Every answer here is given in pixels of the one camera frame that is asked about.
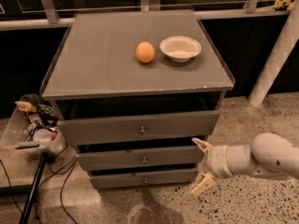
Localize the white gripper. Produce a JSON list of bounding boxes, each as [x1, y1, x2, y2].
[[191, 137, 234, 196]]

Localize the grey top drawer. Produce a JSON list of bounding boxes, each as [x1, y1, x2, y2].
[[58, 110, 220, 146]]

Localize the grey drawer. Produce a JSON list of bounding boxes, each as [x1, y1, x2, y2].
[[90, 168, 197, 189], [58, 110, 220, 146], [77, 146, 204, 171]]

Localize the orange fruit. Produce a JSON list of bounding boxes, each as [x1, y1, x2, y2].
[[135, 42, 155, 63]]

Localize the green snack bag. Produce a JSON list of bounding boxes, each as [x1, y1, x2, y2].
[[37, 105, 58, 121]]

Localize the yellow clamp on rail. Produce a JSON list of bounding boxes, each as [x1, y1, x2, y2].
[[273, 0, 292, 10]]

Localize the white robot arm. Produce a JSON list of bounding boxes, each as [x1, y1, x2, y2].
[[191, 133, 299, 196]]

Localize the white diagonal pole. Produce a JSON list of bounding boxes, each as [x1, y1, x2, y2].
[[248, 0, 299, 107]]

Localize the white paper bowl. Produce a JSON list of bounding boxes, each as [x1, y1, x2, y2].
[[160, 36, 202, 63]]

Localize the black floor cable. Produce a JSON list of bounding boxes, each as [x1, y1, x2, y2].
[[0, 145, 78, 224]]

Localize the grey drawer cabinet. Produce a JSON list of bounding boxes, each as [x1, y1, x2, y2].
[[41, 14, 235, 178]]

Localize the white cup in bin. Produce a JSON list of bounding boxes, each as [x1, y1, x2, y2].
[[33, 129, 51, 142]]

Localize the grey bottom drawer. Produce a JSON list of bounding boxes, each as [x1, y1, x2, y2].
[[90, 168, 197, 189]]

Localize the black tripod leg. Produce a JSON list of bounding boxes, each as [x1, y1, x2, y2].
[[19, 152, 48, 224]]

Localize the grey middle drawer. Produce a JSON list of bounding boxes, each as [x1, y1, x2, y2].
[[77, 146, 204, 171]]

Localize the metal window rail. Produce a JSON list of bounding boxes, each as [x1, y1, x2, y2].
[[0, 0, 294, 31]]

